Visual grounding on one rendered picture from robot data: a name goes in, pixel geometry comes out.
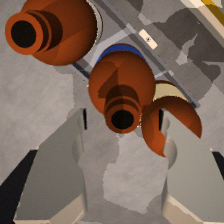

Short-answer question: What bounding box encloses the grey rectangular tray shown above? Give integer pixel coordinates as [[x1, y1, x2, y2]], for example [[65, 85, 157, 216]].
[[68, 0, 201, 111]]

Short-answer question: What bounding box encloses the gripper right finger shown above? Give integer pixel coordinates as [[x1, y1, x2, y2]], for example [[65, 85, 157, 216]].
[[159, 108, 224, 224]]

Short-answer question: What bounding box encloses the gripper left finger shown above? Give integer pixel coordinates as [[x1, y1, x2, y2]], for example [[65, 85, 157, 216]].
[[0, 108, 88, 224]]

